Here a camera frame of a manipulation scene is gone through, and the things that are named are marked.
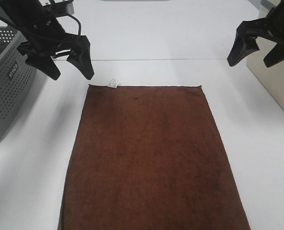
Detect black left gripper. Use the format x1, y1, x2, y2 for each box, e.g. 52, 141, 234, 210
0, 0, 94, 81

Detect grey perforated plastic basket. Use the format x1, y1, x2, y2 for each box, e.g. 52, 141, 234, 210
0, 26, 36, 140

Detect brown towel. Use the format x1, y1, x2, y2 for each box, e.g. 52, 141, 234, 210
58, 85, 250, 230

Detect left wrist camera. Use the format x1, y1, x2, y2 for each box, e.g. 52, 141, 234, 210
44, 0, 74, 18

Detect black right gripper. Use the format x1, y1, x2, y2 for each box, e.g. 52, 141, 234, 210
227, 0, 284, 68

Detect beige fabric storage box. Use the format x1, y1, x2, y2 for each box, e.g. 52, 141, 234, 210
246, 0, 284, 125

